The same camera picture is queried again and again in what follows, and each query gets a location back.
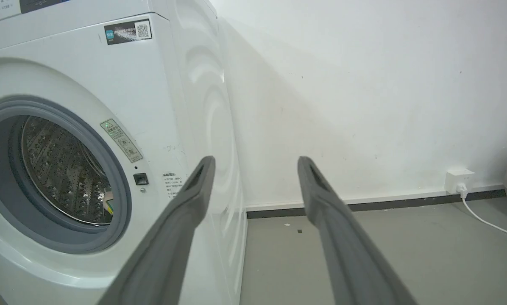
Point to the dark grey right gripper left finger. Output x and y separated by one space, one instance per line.
168 250

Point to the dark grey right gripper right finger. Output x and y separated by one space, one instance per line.
346 250

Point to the white front-load washing machine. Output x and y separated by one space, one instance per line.
109 127

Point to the colourful item inside drum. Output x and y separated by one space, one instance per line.
108 202

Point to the green warning label sticker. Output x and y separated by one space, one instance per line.
121 140

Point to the white power plug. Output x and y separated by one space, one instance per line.
462 189

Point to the black QR code sticker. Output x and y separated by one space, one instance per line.
128 31

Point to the white wall socket box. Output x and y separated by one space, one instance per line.
457 178

